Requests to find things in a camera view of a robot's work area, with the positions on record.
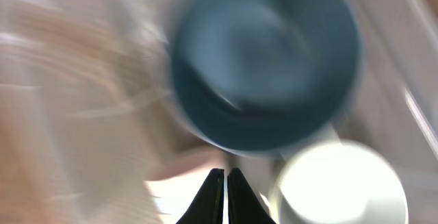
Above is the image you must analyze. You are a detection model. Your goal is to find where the grey small bowl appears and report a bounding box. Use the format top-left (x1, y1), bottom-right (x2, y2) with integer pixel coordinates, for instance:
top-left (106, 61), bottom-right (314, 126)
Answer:
top-left (268, 139), bottom-right (409, 224)

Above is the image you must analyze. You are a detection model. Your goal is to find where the clear plastic storage container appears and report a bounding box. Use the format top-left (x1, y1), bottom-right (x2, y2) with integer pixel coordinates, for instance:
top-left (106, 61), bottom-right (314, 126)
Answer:
top-left (1, 0), bottom-right (437, 223)

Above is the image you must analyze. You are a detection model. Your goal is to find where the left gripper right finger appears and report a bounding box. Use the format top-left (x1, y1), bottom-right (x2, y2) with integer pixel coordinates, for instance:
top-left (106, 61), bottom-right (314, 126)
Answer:
top-left (227, 168), bottom-right (276, 224)

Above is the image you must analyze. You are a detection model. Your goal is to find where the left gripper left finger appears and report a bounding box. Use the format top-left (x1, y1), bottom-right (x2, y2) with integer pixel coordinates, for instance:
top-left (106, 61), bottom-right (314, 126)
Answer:
top-left (177, 169), bottom-right (224, 224)

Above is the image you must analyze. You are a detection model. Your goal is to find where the dark blue bowl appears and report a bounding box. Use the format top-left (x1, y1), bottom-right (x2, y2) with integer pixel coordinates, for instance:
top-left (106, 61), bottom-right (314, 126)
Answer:
top-left (168, 0), bottom-right (362, 154)

